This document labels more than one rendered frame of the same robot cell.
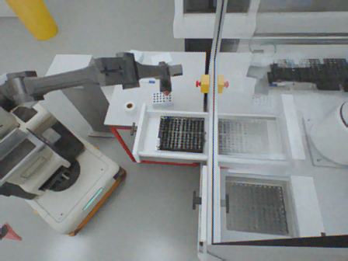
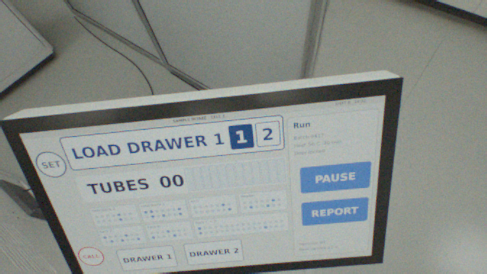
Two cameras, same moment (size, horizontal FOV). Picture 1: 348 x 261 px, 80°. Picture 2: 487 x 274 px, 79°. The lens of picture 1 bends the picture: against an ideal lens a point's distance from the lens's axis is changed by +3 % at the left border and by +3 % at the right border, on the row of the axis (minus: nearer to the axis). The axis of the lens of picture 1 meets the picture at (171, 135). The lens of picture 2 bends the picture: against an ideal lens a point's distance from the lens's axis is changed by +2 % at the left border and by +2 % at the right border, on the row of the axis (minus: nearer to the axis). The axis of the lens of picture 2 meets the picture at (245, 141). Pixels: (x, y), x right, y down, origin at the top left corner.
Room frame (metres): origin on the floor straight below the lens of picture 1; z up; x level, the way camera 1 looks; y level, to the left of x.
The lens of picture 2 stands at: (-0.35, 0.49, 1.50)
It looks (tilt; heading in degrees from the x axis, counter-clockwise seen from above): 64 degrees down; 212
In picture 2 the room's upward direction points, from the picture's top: 10 degrees counter-clockwise
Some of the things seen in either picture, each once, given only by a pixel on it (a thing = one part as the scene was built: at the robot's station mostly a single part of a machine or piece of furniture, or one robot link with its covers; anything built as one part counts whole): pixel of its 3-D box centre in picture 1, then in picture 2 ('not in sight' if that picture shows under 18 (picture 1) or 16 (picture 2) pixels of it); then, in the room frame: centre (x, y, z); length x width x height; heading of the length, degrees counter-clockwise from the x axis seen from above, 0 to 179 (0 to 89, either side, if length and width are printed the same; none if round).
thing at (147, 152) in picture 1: (182, 135); not in sight; (0.48, -0.06, 0.86); 0.40 x 0.26 x 0.06; 76
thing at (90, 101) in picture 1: (90, 101); not in sight; (1.19, 0.65, 0.38); 0.30 x 0.30 x 0.76; 77
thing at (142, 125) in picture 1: (141, 132); not in sight; (0.53, 0.15, 0.87); 0.29 x 0.02 x 0.11; 166
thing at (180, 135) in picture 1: (181, 134); not in sight; (0.48, -0.05, 0.87); 0.22 x 0.18 x 0.06; 76
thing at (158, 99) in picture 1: (162, 99); not in sight; (0.79, 0.02, 0.78); 0.12 x 0.08 x 0.04; 84
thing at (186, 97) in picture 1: (165, 117); not in sight; (0.92, 0.03, 0.38); 0.62 x 0.58 x 0.76; 166
